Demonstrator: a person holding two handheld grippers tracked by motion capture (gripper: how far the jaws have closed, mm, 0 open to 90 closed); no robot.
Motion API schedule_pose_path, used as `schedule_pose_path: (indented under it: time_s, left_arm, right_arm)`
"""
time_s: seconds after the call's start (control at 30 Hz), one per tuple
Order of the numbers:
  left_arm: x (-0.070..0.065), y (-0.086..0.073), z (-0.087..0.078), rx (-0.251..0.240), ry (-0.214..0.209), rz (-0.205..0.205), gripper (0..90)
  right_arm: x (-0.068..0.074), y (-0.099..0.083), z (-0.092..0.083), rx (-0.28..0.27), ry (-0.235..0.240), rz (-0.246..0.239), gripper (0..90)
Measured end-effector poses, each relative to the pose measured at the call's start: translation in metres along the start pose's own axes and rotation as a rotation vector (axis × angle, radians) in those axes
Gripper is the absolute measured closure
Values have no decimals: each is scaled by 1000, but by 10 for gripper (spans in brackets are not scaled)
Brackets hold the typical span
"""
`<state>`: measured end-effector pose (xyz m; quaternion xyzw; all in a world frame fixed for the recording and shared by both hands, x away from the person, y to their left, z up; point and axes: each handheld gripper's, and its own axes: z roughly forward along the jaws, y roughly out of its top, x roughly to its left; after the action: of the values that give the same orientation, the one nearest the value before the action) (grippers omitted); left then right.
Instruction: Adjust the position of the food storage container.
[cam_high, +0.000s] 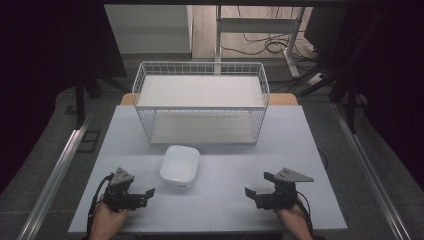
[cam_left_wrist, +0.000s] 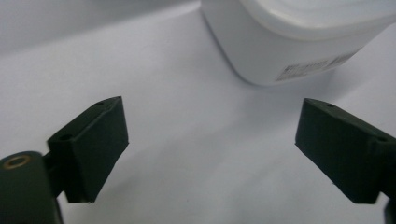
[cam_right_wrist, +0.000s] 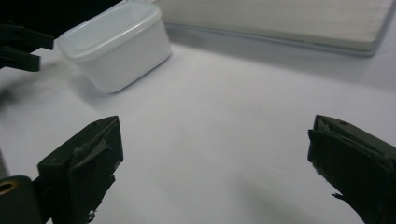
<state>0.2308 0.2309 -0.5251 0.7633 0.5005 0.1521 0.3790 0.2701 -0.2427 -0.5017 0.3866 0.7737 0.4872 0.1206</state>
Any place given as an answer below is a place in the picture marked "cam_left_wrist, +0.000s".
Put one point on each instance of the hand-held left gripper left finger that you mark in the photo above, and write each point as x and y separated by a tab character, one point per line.
93	149

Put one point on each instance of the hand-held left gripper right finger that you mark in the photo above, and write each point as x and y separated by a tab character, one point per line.
342	149

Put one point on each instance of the white plastic container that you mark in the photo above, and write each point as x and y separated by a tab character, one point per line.
280	43

